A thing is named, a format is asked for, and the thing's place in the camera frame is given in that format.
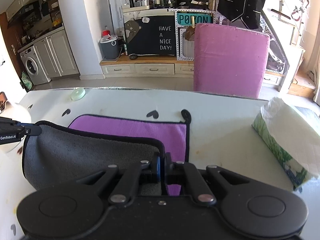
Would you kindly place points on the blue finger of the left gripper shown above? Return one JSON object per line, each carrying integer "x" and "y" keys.
{"x": 30, "y": 129}

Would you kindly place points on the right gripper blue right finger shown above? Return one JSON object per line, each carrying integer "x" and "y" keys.
{"x": 190, "y": 179}

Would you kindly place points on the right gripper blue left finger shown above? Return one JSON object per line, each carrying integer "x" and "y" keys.
{"x": 141, "y": 178}

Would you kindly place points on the purple and grey towel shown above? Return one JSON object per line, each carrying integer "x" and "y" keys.
{"x": 91, "y": 143}

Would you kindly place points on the white cat ceramic holder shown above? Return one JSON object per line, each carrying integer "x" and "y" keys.
{"x": 12, "y": 118}

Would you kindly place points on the brown card in holder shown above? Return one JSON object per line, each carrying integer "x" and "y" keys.
{"x": 3, "y": 101}

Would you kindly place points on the small green round dish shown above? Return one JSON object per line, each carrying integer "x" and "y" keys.
{"x": 78, "y": 94}

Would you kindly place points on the washing machine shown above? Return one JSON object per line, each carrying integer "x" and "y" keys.
{"x": 33, "y": 66}

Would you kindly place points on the green tissue pack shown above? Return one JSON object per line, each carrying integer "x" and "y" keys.
{"x": 292, "y": 135}

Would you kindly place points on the grey trash bin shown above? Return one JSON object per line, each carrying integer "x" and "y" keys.
{"x": 109, "y": 45}

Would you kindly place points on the low white drawer bench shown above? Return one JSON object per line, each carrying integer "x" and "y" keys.
{"x": 147, "y": 66}

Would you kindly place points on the pink chair back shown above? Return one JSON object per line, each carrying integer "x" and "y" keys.
{"x": 229, "y": 60}

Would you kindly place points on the black have a nice day cabinet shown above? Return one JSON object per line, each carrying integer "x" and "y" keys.
{"x": 151, "y": 35}

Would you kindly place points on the teal poison sign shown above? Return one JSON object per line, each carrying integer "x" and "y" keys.
{"x": 185, "y": 19}

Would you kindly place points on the black vest on hanger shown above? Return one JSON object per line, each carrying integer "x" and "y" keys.
{"x": 247, "y": 11}

